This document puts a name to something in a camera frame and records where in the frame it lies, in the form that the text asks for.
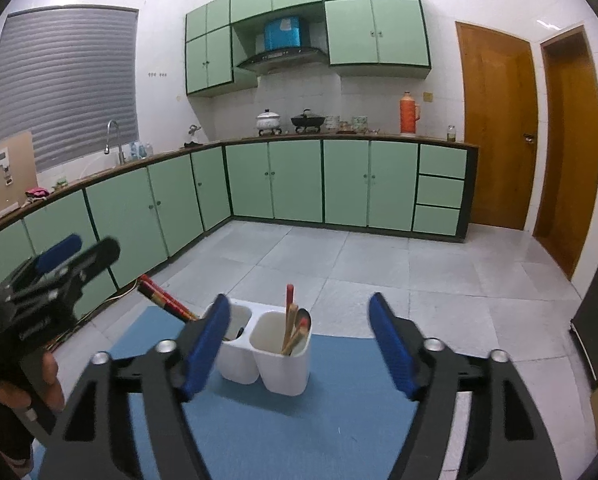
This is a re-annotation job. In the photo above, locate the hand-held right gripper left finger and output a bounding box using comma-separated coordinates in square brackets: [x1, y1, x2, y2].
[36, 293, 232, 480]

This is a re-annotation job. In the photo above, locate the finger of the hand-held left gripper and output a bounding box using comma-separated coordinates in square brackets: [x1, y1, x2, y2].
[58, 237, 122, 292]
[0, 233, 84, 292]

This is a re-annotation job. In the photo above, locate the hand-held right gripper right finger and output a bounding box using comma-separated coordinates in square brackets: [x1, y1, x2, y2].
[368, 292, 564, 480]

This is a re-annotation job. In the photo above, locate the thick red patterned chopstick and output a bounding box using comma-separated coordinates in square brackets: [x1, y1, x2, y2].
[141, 275, 200, 319]
[137, 285, 193, 322]

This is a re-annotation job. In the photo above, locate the white two-compartment utensil holder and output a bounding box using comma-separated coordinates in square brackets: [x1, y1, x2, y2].
[201, 297, 313, 398]

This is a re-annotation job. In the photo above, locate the light wooden chopstick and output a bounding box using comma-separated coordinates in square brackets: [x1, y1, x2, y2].
[281, 303, 300, 354]

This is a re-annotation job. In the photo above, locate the wooden chopstick with red tip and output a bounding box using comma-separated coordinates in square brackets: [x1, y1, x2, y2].
[282, 317, 311, 356]

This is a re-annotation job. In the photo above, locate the thin red chopstick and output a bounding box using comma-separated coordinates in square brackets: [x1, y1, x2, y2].
[285, 283, 296, 341]

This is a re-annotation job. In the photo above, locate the person's left hand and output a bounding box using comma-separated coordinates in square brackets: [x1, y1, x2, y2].
[0, 351, 66, 459]

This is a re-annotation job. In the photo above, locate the long green base cabinet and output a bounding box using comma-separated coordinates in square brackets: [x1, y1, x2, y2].
[0, 146, 233, 324]

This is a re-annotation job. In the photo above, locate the chrome sink faucet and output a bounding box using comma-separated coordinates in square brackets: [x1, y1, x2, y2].
[104, 119, 126, 166]

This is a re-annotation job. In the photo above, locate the blue table mat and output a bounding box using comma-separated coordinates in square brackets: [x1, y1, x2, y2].
[29, 305, 421, 480]

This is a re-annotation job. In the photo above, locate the grey window blind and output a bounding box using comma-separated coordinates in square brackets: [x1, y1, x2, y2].
[0, 6, 140, 174]

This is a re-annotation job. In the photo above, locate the brown kitchen countertop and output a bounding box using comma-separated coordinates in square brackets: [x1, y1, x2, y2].
[0, 132, 480, 236]

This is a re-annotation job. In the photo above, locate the green base cabinet with drawers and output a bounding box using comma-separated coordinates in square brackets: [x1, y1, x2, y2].
[222, 137, 475, 244]

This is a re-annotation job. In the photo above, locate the white lidded pot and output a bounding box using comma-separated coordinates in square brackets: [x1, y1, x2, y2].
[255, 108, 283, 136]

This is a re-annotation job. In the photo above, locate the orange thermos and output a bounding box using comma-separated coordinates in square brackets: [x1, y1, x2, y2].
[398, 91, 423, 136]

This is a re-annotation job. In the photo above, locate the black wok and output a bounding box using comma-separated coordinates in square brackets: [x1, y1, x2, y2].
[290, 108, 326, 135]

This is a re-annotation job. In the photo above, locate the plain wooden door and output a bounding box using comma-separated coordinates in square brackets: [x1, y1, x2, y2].
[532, 24, 598, 281]

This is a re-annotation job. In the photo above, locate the black range hood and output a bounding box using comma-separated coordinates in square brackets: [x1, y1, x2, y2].
[236, 46, 330, 75]

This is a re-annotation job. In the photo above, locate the blue box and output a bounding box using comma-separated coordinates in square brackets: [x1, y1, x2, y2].
[263, 16, 303, 52]

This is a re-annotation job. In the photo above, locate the cardboard panel with white bracket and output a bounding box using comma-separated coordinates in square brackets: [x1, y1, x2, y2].
[0, 130, 38, 232]

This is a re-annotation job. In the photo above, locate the tall green wall cabinet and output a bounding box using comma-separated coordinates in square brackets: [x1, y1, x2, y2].
[184, 0, 235, 97]

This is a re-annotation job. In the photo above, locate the wooden door with handle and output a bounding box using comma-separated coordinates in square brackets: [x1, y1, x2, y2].
[455, 20, 538, 231]

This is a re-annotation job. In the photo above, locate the wide green wall cabinet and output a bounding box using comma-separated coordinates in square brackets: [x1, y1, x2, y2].
[320, 0, 433, 80]

